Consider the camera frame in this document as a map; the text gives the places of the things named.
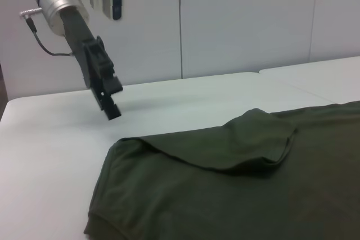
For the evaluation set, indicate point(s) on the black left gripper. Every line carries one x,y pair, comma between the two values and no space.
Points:
84,51

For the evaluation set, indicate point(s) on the dark green shirt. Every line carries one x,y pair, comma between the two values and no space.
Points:
225,181

